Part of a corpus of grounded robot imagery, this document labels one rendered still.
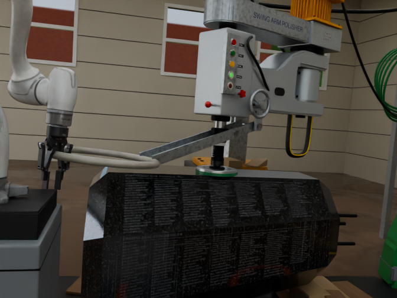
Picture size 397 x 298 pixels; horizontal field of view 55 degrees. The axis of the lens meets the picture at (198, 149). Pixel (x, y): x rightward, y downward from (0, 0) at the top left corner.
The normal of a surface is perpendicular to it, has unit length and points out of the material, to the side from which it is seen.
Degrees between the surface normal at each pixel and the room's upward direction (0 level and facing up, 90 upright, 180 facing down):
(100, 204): 59
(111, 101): 90
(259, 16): 90
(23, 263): 90
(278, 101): 90
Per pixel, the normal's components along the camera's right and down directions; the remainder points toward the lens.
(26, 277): 0.22, 0.10
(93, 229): -0.54, -0.50
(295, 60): 0.62, 0.11
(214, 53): -0.78, 0.00
